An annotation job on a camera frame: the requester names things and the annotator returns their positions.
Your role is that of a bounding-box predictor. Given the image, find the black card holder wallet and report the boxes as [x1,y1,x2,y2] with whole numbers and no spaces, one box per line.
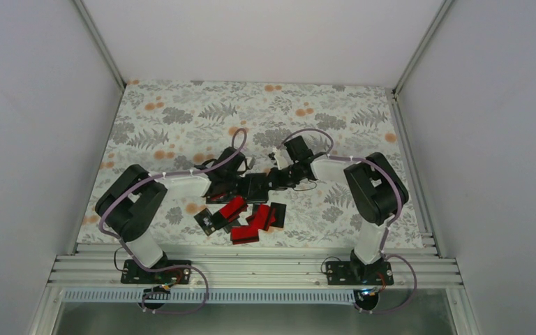
[237,173,269,204]

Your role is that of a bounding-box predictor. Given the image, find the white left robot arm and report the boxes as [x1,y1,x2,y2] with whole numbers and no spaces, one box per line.
[96,147,255,283]

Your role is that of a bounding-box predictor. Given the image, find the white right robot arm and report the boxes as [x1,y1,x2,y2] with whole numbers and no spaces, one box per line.
[267,136,409,284]

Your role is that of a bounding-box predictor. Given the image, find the black card centre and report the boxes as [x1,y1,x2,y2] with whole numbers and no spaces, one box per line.
[212,212,242,234]

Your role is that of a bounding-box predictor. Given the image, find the black card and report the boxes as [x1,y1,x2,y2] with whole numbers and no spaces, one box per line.
[194,208,216,236]
[212,212,242,234]
[270,202,287,228]

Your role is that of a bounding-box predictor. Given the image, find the black card left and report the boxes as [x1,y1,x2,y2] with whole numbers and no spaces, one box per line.
[194,208,216,236]

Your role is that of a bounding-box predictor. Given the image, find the black card right top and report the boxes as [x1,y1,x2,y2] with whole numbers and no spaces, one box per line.
[270,202,287,228]

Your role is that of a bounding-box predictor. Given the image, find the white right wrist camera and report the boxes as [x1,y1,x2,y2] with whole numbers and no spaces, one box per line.
[269,147,290,170]

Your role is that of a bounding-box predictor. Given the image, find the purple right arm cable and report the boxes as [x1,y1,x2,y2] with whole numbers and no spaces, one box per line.
[281,128,419,315]

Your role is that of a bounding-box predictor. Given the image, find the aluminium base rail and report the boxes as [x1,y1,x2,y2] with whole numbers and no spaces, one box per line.
[47,244,463,305]

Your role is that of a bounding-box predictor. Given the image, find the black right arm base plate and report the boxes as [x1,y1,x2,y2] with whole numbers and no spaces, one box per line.
[325,259,394,286]

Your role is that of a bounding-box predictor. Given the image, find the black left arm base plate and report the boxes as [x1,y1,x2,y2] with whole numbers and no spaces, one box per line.
[120,260,192,285]

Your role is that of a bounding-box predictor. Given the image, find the aluminium corner post right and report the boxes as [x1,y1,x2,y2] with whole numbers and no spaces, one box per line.
[392,0,454,98]

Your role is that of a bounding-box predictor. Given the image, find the aluminium corner post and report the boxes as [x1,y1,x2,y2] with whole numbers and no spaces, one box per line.
[70,0,126,91]
[392,0,454,98]

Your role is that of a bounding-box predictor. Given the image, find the aluminium corner post left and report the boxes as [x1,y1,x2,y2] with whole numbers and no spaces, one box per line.
[70,0,126,91]

